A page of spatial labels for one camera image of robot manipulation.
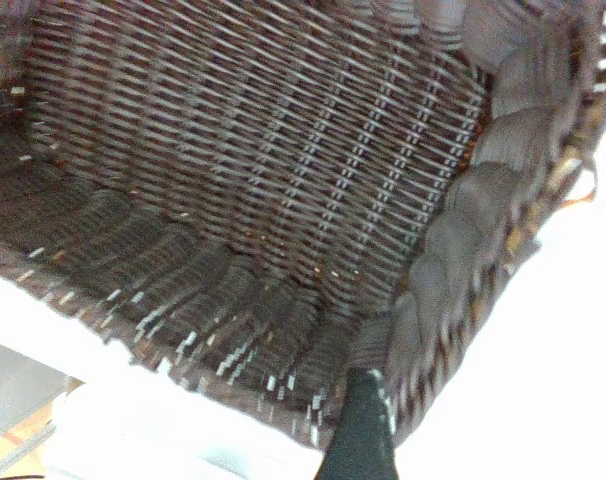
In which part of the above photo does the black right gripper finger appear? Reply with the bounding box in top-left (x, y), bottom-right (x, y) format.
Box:
top-left (318, 369), bottom-right (400, 480)

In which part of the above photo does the dark brown woven basket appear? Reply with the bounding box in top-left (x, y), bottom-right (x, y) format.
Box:
top-left (0, 0), bottom-right (606, 451)

